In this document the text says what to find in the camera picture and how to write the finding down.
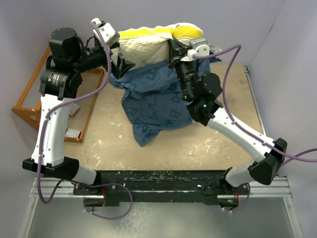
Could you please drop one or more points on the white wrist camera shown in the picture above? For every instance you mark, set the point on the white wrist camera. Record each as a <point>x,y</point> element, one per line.
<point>104,32</point>
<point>198,48</point>

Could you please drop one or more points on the white quilted pillow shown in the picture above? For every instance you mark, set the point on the white quilted pillow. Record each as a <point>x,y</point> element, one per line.
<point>144,46</point>

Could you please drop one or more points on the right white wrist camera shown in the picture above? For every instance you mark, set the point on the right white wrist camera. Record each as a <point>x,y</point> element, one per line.
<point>198,48</point>

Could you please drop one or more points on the red white box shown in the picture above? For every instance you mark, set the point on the red white box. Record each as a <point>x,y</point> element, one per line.
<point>72,133</point>

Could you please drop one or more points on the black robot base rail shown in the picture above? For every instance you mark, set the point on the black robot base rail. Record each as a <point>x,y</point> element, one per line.
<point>195,186</point>

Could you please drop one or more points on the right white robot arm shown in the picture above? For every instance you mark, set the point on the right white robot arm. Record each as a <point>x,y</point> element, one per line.
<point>201,92</point>

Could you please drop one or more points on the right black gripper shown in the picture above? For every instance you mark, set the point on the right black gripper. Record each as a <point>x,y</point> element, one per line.
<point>176,51</point>

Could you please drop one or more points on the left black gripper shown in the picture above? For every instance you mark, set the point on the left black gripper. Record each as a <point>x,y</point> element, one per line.
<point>122,66</point>

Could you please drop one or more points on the blue cartoon print pillowcase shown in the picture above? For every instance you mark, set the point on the blue cartoon print pillowcase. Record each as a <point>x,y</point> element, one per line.
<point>152,99</point>

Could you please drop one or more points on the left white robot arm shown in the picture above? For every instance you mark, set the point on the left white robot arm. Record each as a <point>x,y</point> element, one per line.
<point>59,84</point>

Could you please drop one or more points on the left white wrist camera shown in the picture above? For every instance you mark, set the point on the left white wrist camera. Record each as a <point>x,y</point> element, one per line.
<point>104,32</point>

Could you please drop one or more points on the small red white card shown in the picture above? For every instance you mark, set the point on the small red white card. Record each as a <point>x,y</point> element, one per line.
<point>74,108</point>

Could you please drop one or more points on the orange wooden rack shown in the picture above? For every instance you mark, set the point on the orange wooden rack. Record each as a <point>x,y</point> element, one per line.
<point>92,80</point>

